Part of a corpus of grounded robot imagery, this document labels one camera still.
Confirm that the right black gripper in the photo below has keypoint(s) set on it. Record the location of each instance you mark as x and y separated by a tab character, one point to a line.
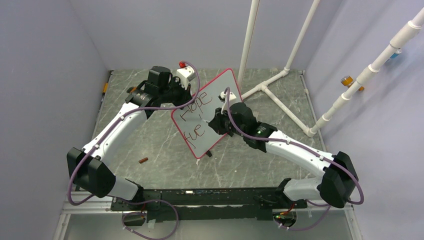
217	122

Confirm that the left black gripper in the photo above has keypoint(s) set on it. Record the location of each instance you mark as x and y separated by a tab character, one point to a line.
186	94

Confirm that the red-framed whiteboard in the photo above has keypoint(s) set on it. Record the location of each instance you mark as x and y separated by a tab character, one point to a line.
192	121

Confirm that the brown marker cap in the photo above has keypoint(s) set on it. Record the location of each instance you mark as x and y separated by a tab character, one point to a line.
141	161

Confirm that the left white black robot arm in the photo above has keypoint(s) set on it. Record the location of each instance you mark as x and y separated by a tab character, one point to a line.
89	166

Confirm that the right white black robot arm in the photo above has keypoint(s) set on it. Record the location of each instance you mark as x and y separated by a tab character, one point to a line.
334	180

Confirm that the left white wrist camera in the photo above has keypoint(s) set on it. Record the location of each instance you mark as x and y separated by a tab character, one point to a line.
185	73

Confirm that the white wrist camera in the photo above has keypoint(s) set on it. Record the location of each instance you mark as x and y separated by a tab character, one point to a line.
228	98
185	73

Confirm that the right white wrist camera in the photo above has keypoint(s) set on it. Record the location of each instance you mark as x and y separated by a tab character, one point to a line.
228	98

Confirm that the orange-handled tool at edge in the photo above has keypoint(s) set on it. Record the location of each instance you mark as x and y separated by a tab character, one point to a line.
105	88

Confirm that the orange wall knob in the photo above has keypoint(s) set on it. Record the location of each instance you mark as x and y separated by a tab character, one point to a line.
347	81

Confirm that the blue wall clip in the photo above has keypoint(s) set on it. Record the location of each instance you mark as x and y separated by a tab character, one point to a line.
396	53

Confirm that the white PVC pipe frame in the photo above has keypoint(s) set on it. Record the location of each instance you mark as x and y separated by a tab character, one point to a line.
405	34

